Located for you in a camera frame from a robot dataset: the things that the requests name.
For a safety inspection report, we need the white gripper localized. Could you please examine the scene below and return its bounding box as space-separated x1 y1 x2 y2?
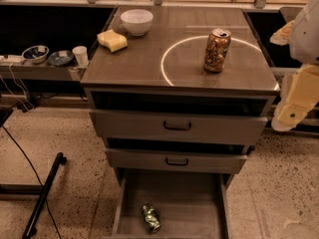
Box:
270 20 319 131

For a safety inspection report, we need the green soda can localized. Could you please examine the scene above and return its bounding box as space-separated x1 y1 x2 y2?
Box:
141 203 161 233

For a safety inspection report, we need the orange patterned soda can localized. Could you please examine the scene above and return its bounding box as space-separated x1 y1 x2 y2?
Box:
204 28 231 73

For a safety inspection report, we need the grey drawer cabinet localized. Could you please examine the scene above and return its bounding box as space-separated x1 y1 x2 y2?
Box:
80 5 281 239

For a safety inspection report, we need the middle grey drawer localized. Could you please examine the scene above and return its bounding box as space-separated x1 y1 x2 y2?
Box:
106 148 247 174

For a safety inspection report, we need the grey drawer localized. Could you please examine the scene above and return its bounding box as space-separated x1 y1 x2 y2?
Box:
90 110 267 145
106 148 247 174

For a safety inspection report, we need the bottom open drawer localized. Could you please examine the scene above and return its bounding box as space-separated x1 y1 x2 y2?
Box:
112 169 232 239

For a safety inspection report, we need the top grey drawer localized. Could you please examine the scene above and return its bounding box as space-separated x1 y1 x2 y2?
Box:
90 110 267 145

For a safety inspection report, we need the white ceramic bowl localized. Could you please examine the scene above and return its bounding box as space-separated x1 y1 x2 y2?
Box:
121 9 154 36

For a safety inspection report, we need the yellow sponge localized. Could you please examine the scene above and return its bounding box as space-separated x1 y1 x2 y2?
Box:
97 30 128 53

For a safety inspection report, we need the white paper cup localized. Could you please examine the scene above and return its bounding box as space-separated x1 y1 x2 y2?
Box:
72 46 89 67

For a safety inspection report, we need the dark blue shallow bowl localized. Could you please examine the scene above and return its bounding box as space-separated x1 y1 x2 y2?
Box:
48 50 74 66

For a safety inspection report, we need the blue bowl with white rim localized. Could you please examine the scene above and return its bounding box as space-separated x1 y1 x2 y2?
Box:
22 45 49 64

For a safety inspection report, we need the white power strip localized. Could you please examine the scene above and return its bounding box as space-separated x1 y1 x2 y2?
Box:
0 55 25 65

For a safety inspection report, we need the black stand leg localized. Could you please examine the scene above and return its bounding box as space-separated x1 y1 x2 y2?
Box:
22 152 67 239

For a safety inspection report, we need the white cable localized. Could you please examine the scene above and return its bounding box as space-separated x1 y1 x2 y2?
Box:
0 63 36 112

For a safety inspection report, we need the black floor cable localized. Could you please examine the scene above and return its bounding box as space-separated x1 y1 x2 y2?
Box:
1 125 63 239

